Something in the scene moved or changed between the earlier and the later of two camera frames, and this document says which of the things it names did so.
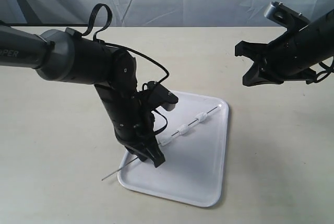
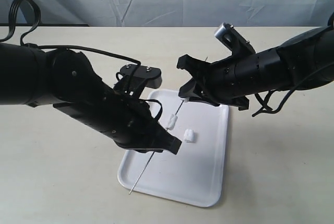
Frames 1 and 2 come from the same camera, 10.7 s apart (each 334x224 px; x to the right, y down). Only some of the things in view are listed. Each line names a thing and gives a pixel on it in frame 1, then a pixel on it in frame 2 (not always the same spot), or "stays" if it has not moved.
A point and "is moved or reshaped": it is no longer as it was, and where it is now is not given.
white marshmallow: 162,139 is moved or reshaped
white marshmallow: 202,117 -> 188,135
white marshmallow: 183,129 -> 172,120
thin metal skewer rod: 136,157 -> 132,189
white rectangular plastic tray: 194,144 stays
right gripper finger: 255,75 -> 194,92
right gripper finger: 252,50 -> 196,67
